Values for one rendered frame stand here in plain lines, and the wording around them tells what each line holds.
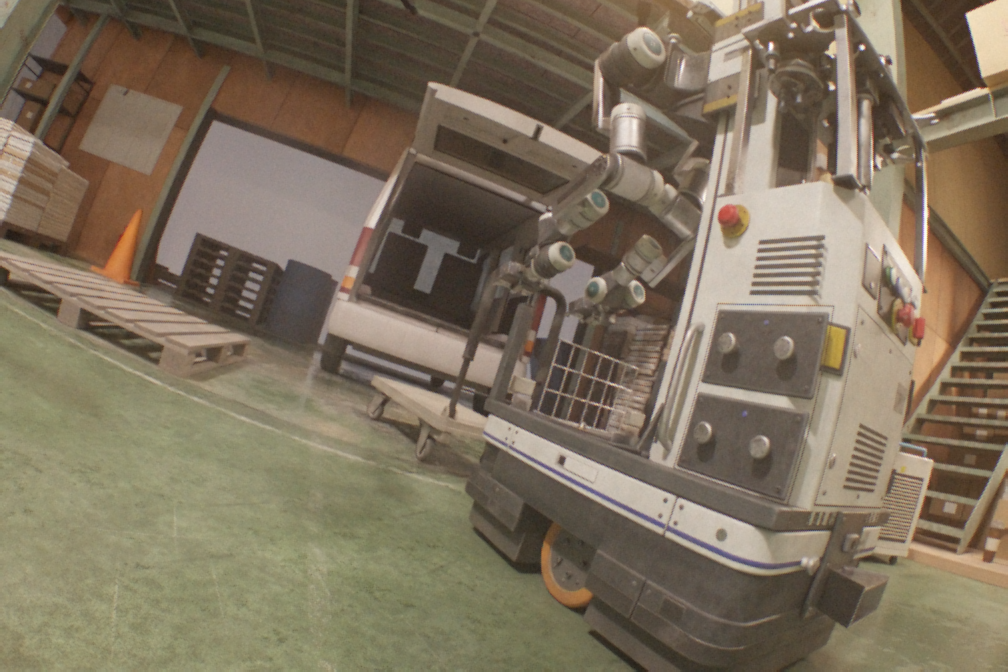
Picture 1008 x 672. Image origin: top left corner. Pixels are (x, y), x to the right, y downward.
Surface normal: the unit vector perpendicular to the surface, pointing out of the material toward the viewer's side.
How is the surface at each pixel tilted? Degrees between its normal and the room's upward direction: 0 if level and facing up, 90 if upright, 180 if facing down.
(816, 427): 90
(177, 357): 90
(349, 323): 90
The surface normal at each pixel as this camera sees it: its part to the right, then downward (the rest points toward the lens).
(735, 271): -0.83, -0.34
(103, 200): 0.29, -0.07
